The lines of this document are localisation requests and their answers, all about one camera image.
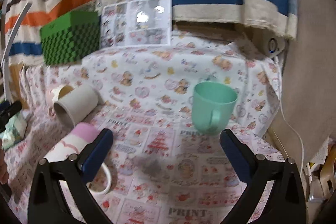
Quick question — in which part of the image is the plain white mug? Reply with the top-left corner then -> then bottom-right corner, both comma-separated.
54,85 -> 101,129

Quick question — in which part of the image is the mint green plastic cup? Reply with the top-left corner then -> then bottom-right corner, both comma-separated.
191,81 -> 238,135

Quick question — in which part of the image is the green illustrated packet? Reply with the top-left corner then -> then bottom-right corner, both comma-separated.
1,112 -> 27,151

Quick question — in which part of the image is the white round device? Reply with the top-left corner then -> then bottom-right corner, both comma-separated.
259,35 -> 286,58

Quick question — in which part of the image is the white cable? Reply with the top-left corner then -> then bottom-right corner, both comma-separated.
273,56 -> 305,169

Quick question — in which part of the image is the wooden board panel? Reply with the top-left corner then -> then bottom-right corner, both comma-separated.
272,0 -> 335,163

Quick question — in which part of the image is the pink print pattern tablecloth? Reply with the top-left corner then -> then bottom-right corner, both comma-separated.
3,103 -> 302,224

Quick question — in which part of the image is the person's left hand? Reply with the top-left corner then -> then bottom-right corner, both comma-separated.
0,149 -> 9,185

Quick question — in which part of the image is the green checkered box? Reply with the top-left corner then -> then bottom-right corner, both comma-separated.
40,11 -> 100,65

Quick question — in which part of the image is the comic sticker sheet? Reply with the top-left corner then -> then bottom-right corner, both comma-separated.
100,0 -> 172,48

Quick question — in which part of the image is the baby bear print cloth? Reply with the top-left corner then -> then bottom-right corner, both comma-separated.
19,31 -> 280,135

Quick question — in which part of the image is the white mug with pink base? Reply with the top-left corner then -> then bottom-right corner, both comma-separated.
45,122 -> 112,195

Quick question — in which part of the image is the pink drip pattern mug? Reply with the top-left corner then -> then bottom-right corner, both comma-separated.
46,84 -> 74,117

